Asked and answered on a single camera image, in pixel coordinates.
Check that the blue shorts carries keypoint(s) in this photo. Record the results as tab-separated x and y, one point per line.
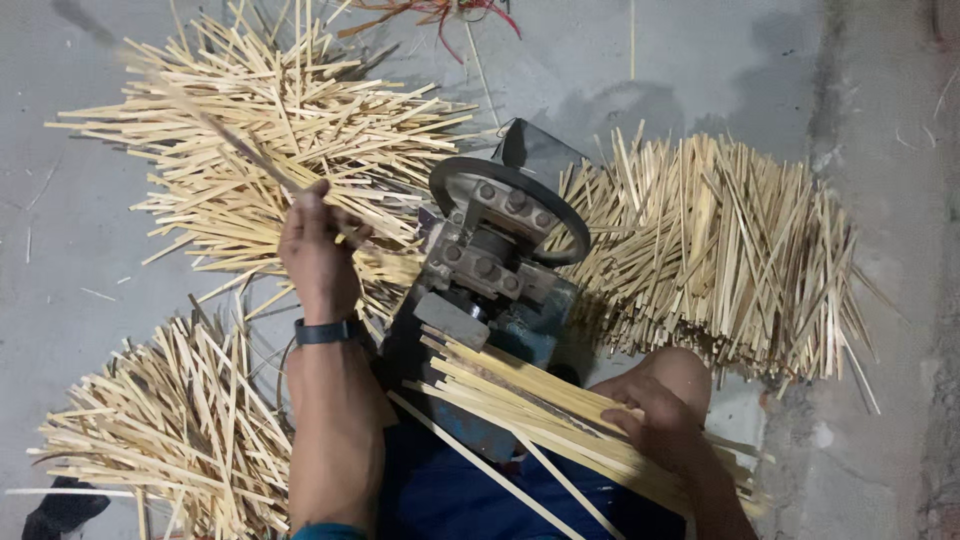
442	495

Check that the long loose bamboo strip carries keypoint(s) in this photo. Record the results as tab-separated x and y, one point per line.
480	463
566	484

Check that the bundle of long bamboo strips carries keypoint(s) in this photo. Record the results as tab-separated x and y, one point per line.
517	401

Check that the dense heap of bamboo sticks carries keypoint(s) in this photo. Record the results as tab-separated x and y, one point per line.
720	255

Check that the blue bamboo splitting machine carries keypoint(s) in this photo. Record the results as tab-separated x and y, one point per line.
487	270

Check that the thin single bamboo stick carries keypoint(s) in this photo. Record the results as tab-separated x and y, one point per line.
631	37
481	71

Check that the person's bare knee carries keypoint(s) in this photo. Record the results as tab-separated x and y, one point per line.
679	367

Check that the small heap of bamboo sticks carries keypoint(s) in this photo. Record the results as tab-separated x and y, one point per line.
180	435

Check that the blurred bamboo stick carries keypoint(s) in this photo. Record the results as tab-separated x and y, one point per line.
225	135

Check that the black cloth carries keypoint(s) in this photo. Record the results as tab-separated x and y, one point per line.
64	511

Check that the wide heap of bamboo sticks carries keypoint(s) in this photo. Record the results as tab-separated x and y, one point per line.
300	142

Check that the person's right hand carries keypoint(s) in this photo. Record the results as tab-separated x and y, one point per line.
661	424

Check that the teal sleeve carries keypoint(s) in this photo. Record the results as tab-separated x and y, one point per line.
328	532

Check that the black wristband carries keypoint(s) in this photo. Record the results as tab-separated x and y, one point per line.
327	331

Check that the person's left hand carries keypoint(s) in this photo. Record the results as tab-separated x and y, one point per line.
319	259

